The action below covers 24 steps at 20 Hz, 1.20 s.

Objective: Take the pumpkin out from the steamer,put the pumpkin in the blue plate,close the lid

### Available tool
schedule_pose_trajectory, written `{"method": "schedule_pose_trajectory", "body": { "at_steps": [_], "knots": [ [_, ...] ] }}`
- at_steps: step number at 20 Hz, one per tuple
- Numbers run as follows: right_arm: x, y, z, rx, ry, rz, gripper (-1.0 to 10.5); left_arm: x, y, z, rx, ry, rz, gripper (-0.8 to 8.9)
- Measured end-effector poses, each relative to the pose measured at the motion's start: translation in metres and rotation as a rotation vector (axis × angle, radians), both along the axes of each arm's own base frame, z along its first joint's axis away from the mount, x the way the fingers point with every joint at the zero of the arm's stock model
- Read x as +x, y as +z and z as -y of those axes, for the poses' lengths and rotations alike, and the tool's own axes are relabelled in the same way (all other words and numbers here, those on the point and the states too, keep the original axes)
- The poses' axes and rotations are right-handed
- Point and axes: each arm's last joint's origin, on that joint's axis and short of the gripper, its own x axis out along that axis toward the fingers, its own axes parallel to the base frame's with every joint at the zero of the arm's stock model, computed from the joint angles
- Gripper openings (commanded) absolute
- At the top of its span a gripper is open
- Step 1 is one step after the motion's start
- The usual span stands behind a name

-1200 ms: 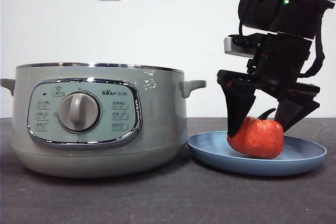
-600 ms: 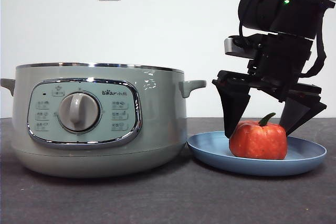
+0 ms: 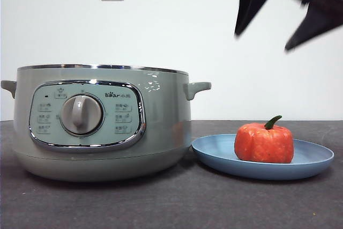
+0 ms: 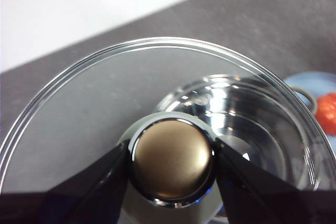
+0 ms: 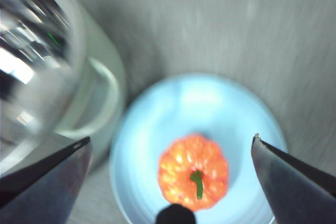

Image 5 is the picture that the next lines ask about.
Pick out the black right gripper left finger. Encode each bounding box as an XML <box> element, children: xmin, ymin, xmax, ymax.
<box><xmin>0</xmin><ymin>136</ymin><xmax>93</xmax><ymax>224</ymax></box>

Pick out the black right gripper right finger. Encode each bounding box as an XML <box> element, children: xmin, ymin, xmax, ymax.
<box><xmin>251</xmin><ymin>133</ymin><xmax>336</xmax><ymax>224</ymax></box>

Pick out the pale green electric steamer pot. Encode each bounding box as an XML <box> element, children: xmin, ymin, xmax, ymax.
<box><xmin>54</xmin><ymin>0</ymin><xmax>128</xmax><ymax>172</ymax></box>

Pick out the glass lid with green knob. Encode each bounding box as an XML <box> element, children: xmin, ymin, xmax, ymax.
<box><xmin>0</xmin><ymin>0</ymin><xmax>88</xmax><ymax>175</ymax></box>

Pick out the orange pumpkin with green stem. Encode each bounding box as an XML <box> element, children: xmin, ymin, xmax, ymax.
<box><xmin>157</xmin><ymin>133</ymin><xmax>229</xmax><ymax>212</ymax></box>

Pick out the blue plate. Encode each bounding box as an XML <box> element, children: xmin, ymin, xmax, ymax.
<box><xmin>108</xmin><ymin>72</ymin><xmax>288</xmax><ymax>224</ymax></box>

